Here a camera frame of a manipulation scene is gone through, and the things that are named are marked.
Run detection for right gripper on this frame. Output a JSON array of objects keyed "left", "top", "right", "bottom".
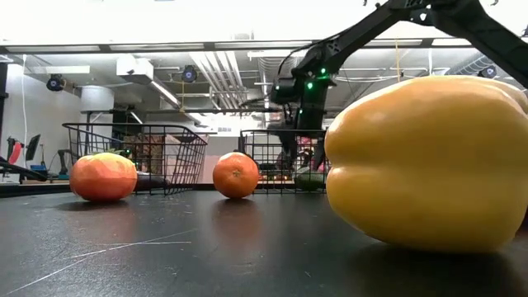
[{"left": 280, "top": 97, "right": 331, "bottom": 171}]

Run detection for green avocado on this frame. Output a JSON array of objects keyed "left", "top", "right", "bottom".
[{"left": 293, "top": 167, "right": 327, "bottom": 193}]

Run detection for orange fruit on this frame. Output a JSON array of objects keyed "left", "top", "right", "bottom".
[{"left": 212, "top": 151, "right": 260, "bottom": 200}]

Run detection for yellow bell pepper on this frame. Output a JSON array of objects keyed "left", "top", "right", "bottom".
[{"left": 323, "top": 74, "right": 528, "bottom": 253}]

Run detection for purple eggplant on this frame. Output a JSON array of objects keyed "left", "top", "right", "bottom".
[{"left": 134, "top": 172, "right": 170, "bottom": 193}]

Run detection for orange persimmon green calyx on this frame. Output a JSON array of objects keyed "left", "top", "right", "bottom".
[{"left": 68, "top": 152, "right": 139, "bottom": 203}]

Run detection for white ceiling pipes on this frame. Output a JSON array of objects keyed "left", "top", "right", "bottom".
[{"left": 189, "top": 51, "right": 251, "bottom": 111}]

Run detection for brown cardboard box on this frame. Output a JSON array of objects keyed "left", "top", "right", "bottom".
[{"left": 123, "top": 134, "right": 182, "bottom": 177}]

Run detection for white ceiling unit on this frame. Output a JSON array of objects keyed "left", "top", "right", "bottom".
[{"left": 115, "top": 55, "right": 154, "bottom": 86}]

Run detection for white pillar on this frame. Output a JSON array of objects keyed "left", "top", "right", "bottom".
[{"left": 79, "top": 85, "right": 116, "bottom": 125}]

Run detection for black background stand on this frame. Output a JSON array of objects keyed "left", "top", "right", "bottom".
[{"left": 57, "top": 148, "right": 71, "bottom": 177}]

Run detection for black overhead light beam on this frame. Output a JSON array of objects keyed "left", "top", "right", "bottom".
[{"left": 0, "top": 37, "right": 528, "bottom": 54}]

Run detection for black monitor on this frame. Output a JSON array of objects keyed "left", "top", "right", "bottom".
[{"left": 24, "top": 134, "right": 42, "bottom": 162}]

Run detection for wide black wire basket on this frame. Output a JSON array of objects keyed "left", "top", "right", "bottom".
[{"left": 238, "top": 129, "right": 331, "bottom": 195}]

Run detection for ribbed ceiling duct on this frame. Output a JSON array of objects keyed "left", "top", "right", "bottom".
[{"left": 257, "top": 55, "right": 290, "bottom": 83}]

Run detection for black ceiling camera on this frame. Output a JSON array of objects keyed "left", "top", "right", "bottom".
[
  {"left": 181, "top": 64, "right": 199, "bottom": 84},
  {"left": 45, "top": 73, "right": 66, "bottom": 92},
  {"left": 478, "top": 64, "right": 498, "bottom": 80}
]

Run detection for narrow black wire basket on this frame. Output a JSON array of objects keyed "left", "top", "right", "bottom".
[{"left": 61, "top": 122, "right": 209, "bottom": 196}]

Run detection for silver air duct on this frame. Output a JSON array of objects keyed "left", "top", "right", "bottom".
[{"left": 447, "top": 55, "right": 511, "bottom": 78}]

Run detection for black aluminium table frame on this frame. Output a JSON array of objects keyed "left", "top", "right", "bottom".
[{"left": 0, "top": 182, "right": 327, "bottom": 198}]

